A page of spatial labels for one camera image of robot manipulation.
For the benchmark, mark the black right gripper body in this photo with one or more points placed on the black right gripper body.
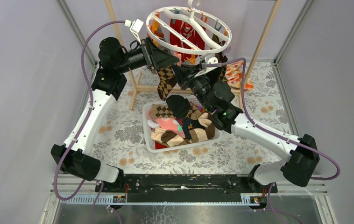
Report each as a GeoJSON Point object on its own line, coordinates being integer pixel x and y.
{"type": "Point", "coordinates": [198, 85]}

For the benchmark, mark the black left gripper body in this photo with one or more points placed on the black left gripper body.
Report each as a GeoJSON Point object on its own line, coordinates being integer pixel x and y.
{"type": "Point", "coordinates": [147, 52]}

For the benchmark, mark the brown yellow argyle sock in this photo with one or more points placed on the brown yellow argyle sock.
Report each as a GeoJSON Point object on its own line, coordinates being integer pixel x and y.
{"type": "Point", "coordinates": [167, 82]}

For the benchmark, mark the white round sock hanger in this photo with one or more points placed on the white round sock hanger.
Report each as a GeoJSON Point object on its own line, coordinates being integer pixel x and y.
{"type": "Point", "coordinates": [204, 23]}

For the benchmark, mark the brown beige striped sock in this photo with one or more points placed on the brown beige striped sock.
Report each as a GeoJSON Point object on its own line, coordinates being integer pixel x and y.
{"type": "Point", "coordinates": [199, 130]}

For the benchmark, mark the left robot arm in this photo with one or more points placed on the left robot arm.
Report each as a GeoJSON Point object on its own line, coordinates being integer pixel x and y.
{"type": "Point", "coordinates": [74, 155]}

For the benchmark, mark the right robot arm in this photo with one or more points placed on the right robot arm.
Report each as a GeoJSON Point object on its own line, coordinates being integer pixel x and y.
{"type": "Point", "coordinates": [298, 155]}

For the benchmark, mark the pink clothespin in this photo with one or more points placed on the pink clothespin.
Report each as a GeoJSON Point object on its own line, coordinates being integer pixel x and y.
{"type": "Point", "coordinates": [179, 56]}

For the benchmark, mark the dark green sock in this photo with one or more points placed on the dark green sock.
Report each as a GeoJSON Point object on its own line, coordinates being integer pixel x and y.
{"type": "Point", "coordinates": [178, 105]}

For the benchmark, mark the orange patterned cloth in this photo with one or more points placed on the orange patterned cloth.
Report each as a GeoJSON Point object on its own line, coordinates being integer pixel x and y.
{"type": "Point", "coordinates": [233, 74]}

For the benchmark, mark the red sock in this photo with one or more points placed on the red sock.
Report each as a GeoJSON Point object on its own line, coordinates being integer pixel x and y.
{"type": "Point", "coordinates": [187, 31]}

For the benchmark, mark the brown argyle hanging sock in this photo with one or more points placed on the brown argyle hanging sock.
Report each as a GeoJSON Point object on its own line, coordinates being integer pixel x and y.
{"type": "Point", "coordinates": [221, 59]}

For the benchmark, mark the beige green argyle sock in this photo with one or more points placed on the beige green argyle sock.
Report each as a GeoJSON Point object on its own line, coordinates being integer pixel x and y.
{"type": "Point", "coordinates": [161, 112]}

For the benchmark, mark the white laundry basket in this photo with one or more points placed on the white laundry basket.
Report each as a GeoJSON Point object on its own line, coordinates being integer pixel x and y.
{"type": "Point", "coordinates": [156, 147]}

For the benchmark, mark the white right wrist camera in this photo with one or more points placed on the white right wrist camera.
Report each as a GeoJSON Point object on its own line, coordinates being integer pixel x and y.
{"type": "Point", "coordinates": [207, 63]}

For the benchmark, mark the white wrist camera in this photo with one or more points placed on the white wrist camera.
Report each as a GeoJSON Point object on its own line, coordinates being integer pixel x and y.
{"type": "Point", "coordinates": [134, 27]}
{"type": "Point", "coordinates": [207, 63]}

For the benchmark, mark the wooden drying rack frame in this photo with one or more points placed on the wooden drying rack frame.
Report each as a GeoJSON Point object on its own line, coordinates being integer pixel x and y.
{"type": "Point", "coordinates": [246, 74]}

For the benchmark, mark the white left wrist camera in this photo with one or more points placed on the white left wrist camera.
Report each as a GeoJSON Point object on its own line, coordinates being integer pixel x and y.
{"type": "Point", "coordinates": [134, 27]}

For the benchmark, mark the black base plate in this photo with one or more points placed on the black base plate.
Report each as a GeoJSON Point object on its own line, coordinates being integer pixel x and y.
{"type": "Point", "coordinates": [135, 183]}

